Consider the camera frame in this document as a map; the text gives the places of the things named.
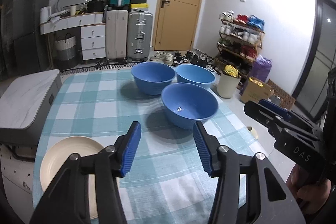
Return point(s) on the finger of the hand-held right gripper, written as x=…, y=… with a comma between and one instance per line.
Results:
x=275, y=108
x=260, y=112

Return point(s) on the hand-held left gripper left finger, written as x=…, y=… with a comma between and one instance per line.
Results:
x=131, y=150

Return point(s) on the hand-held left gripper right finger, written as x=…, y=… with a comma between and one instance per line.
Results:
x=203, y=148

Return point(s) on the cream plate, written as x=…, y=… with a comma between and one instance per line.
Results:
x=68, y=153

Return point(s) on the light blue bowl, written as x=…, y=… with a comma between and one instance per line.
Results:
x=195, y=75

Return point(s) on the person's right hand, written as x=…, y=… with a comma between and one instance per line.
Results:
x=309, y=195

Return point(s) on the brown patterned doormat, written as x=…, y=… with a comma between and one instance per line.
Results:
x=283, y=98

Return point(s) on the cardboard box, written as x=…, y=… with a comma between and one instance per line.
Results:
x=252, y=94

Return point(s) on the beige slipper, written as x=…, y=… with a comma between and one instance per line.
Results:
x=253, y=131

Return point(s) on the yellow packets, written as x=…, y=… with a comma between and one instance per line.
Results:
x=256, y=81

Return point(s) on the purple bag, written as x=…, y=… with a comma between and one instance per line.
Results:
x=262, y=69

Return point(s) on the cream trash bin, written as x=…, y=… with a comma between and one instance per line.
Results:
x=227, y=86

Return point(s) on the yellow plastic bag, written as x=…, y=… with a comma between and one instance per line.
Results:
x=231, y=71

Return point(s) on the teal checked tablecloth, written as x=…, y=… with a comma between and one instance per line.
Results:
x=105, y=98

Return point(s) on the shoe rack with shoes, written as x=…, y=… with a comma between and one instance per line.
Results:
x=249, y=50

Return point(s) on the dark glass sliding door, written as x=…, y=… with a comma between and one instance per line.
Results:
x=317, y=56

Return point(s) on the wooden shoe rack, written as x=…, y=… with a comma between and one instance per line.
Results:
x=260, y=40

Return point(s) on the group of assorted shoes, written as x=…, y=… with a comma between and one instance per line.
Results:
x=168, y=57

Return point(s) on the white dressing table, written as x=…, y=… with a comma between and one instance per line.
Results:
x=92, y=41

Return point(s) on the beige suitcase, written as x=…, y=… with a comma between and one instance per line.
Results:
x=116, y=35

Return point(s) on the woven laundry basket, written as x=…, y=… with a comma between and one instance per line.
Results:
x=65, y=53

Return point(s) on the grey marble-top side table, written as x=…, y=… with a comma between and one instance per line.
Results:
x=26, y=98

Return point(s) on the wooden door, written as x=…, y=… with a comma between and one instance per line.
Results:
x=181, y=24

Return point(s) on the white perforated panel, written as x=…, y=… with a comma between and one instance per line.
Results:
x=13, y=174

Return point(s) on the silver suitcase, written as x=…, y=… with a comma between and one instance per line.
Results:
x=139, y=29

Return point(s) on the black gift bag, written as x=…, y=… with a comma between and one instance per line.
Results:
x=98, y=5

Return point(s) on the white cup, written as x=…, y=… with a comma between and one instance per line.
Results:
x=73, y=10

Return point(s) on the white crumpled cloth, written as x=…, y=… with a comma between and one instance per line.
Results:
x=58, y=16

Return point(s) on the grey refrigerator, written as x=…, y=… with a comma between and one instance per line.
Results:
x=29, y=29

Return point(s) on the dark wardrobe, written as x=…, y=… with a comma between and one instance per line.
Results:
x=6, y=37

